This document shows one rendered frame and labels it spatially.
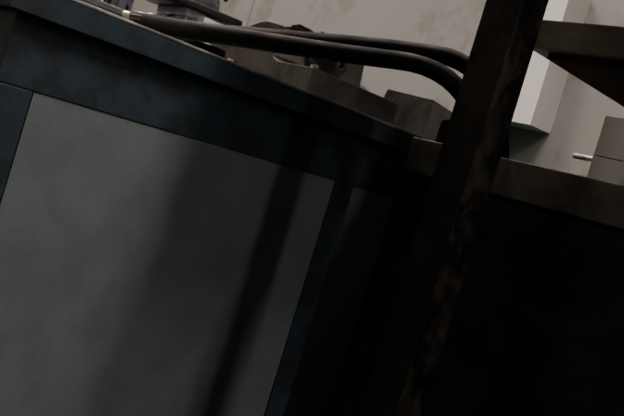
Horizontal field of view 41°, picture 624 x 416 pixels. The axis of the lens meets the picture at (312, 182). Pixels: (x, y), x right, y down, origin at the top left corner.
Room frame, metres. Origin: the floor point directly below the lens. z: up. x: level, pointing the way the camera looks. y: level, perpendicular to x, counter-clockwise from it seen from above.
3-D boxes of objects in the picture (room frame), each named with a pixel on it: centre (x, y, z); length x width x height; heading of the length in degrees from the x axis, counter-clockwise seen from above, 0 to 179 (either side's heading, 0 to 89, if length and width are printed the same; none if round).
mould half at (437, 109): (2.11, -0.05, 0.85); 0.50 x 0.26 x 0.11; 62
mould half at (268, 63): (1.80, 0.14, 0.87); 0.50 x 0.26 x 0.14; 45
